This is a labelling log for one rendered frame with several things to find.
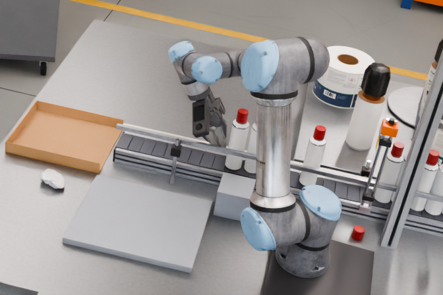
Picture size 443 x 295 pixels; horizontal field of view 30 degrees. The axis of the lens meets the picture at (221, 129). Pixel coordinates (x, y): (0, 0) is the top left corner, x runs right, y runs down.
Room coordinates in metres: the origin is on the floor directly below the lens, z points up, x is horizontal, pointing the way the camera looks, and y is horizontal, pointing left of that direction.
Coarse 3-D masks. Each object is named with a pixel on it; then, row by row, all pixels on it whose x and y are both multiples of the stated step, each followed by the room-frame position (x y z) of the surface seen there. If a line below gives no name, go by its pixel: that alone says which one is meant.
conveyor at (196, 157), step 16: (128, 144) 2.10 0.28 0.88; (144, 144) 2.12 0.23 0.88; (160, 144) 2.13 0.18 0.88; (192, 160) 2.08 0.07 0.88; (208, 160) 2.09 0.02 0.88; (224, 160) 2.11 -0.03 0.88; (336, 192) 2.04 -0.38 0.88; (352, 192) 2.06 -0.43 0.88; (368, 192) 2.07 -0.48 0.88; (384, 208) 2.01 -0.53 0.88
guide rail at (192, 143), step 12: (144, 132) 2.07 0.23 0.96; (156, 132) 2.08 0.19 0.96; (192, 144) 2.06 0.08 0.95; (204, 144) 2.06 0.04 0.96; (240, 156) 2.04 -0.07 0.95; (252, 156) 2.04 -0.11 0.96; (300, 168) 2.03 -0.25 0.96; (312, 168) 2.03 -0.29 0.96; (348, 180) 2.01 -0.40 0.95; (360, 180) 2.01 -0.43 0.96; (420, 192) 2.00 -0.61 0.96
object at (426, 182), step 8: (432, 152) 2.04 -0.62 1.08; (432, 160) 2.02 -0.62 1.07; (424, 168) 2.02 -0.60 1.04; (432, 168) 2.02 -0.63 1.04; (424, 176) 2.02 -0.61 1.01; (432, 176) 2.02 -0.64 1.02; (424, 184) 2.01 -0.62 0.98; (416, 200) 2.01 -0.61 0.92; (424, 200) 2.02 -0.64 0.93; (416, 208) 2.01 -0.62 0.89
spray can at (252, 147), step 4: (252, 124) 2.09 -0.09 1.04; (252, 128) 2.07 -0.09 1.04; (252, 132) 2.07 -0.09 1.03; (252, 136) 2.07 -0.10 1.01; (252, 140) 2.06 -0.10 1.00; (252, 144) 2.06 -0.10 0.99; (248, 148) 2.08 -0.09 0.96; (252, 148) 2.06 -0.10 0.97; (248, 152) 2.07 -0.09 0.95; (252, 152) 2.06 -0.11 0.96; (248, 160) 2.07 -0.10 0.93; (252, 160) 2.06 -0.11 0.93; (248, 164) 2.06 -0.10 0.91; (252, 164) 2.06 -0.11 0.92; (244, 168) 2.08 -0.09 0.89; (248, 168) 2.06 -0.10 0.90; (252, 168) 2.06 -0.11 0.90; (248, 172) 2.06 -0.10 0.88; (252, 172) 2.06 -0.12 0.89
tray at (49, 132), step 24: (24, 120) 2.17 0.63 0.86; (48, 120) 2.23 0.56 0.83; (72, 120) 2.25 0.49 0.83; (96, 120) 2.26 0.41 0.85; (120, 120) 2.25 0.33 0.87; (24, 144) 2.07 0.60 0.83; (48, 144) 2.10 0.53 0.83; (72, 144) 2.12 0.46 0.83; (96, 144) 2.14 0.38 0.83; (96, 168) 2.00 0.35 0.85
